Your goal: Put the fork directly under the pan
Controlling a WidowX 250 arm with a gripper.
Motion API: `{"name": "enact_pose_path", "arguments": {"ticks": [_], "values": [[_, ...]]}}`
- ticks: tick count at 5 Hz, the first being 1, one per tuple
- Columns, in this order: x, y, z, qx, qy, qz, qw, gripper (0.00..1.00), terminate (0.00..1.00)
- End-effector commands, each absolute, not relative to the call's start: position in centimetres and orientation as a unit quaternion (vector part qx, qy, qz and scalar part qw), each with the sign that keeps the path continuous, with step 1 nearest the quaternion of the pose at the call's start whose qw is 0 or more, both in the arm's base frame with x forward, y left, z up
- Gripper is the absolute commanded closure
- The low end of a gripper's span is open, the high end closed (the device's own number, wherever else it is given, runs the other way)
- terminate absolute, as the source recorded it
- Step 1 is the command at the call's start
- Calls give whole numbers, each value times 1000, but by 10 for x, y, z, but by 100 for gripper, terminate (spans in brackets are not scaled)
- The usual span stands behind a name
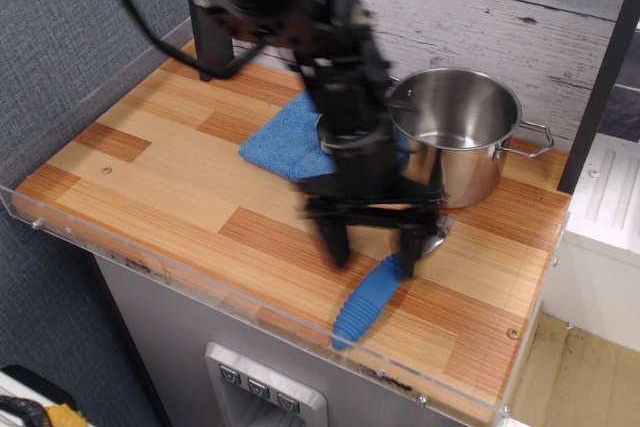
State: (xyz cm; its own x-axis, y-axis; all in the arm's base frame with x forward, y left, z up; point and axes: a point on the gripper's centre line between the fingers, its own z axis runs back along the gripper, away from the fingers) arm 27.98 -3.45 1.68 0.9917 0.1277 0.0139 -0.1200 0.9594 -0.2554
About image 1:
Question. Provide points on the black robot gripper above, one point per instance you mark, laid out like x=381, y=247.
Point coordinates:
x=367, y=188

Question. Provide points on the blue handled metal fork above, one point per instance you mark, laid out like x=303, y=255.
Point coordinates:
x=366, y=303

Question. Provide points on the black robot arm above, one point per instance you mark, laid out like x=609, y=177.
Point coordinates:
x=346, y=78

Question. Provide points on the stainless steel pot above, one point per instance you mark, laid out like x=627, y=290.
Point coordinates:
x=456, y=127

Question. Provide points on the blue folded cloth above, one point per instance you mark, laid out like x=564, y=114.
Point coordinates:
x=288, y=145

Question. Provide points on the grey cabinet with button panel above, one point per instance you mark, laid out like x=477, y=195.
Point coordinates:
x=211, y=365

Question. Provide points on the white appliance at right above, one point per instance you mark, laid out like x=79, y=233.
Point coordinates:
x=593, y=279

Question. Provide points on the clear acrylic table guard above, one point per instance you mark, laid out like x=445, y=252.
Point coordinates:
x=157, y=181

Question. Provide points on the black vertical post left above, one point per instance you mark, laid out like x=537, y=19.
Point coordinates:
x=212, y=46

